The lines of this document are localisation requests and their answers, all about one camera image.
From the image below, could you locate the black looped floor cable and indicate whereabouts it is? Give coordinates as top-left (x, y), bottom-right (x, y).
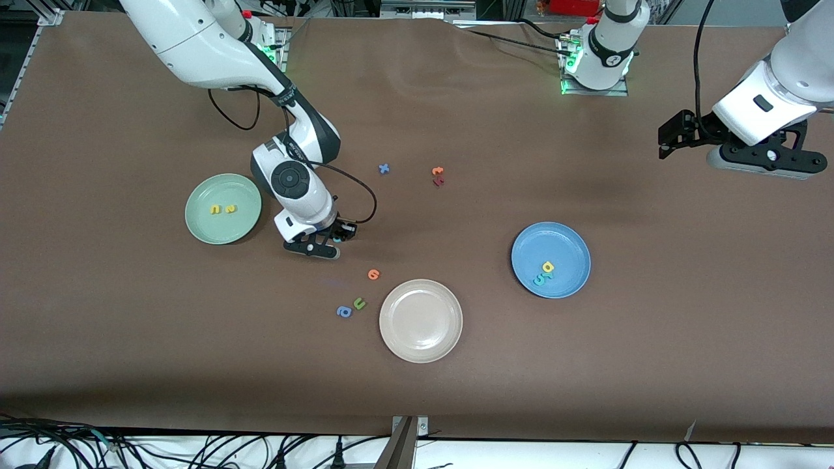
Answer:
top-left (675, 441), bottom-right (704, 469)

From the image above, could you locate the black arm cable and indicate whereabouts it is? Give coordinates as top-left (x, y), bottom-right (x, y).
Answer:
top-left (693, 0), bottom-right (719, 124)
top-left (208, 86), bottom-right (379, 226)

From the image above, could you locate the aluminium frame profile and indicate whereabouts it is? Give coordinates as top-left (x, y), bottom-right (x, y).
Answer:
top-left (0, 9), bottom-right (64, 128)

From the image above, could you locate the black cable across table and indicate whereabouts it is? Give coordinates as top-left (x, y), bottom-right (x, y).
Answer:
top-left (456, 27), bottom-right (569, 57)

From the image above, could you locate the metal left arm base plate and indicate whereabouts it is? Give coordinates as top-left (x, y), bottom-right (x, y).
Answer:
top-left (559, 34), bottom-right (630, 98)

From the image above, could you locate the grey metal background panel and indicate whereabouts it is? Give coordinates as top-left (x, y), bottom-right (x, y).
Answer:
top-left (380, 0), bottom-right (477, 20)

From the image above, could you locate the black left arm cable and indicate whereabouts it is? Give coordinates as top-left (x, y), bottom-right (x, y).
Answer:
top-left (693, 0), bottom-right (719, 124)

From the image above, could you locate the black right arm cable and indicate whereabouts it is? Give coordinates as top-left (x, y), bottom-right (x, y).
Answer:
top-left (208, 86), bottom-right (379, 226)

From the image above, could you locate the blue plate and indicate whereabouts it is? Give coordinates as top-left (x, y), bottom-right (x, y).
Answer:
top-left (511, 221), bottom-right (592, 300)

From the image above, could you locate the metal table edge bracket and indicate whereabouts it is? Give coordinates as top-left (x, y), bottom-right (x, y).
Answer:
top-left (375, 416), bottom-right (429, 469)

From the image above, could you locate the red background object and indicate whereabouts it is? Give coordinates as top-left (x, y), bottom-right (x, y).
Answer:
top-left (549, 0), bottom-right (605, 18)

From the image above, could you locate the beige plate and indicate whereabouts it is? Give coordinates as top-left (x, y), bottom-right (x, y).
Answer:
top-left (379, 279), bottom-right (464, 364)

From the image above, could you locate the light green plate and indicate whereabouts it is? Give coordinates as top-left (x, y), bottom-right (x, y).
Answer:
top-left (184, 173), bottom-right (263, 246)

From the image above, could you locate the brown table cover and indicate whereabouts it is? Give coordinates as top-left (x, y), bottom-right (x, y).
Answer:
top-left (0, 12), bottom-right (834, 445)

